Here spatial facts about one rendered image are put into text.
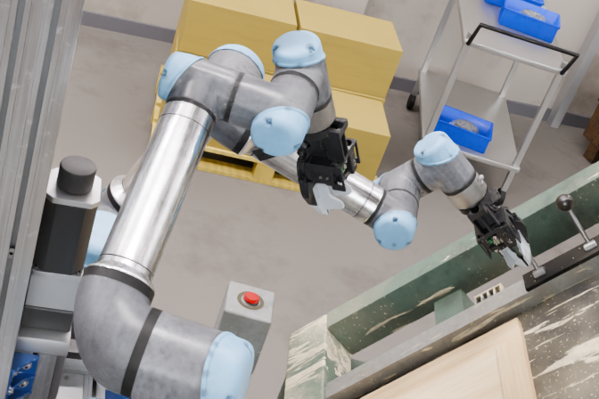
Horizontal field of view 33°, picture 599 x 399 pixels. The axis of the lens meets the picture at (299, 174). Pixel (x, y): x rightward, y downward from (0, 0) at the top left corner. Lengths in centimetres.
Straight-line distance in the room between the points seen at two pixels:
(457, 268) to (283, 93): 111
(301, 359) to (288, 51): 120
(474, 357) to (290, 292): 202
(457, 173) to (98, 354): 91
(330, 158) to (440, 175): 39
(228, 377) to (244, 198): 334
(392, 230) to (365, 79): 308
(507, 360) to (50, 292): 92
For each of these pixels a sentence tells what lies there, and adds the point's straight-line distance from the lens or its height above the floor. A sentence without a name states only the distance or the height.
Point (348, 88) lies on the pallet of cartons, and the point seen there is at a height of 40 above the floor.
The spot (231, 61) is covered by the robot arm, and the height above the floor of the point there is 166.
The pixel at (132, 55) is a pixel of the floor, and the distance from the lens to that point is 550.
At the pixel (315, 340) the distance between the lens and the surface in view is 256.
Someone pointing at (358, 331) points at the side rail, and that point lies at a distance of 257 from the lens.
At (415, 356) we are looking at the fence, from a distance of 231.
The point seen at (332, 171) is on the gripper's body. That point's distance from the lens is 162.
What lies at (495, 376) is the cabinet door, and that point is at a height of 123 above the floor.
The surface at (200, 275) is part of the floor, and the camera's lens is 407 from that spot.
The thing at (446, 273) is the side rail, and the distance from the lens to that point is 247.
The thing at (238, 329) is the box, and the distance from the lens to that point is 251.
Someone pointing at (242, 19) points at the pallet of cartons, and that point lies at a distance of 472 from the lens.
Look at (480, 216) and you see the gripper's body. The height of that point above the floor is 152.
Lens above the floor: 249
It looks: 31 degrees down
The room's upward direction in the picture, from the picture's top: 19 degrees clockwise
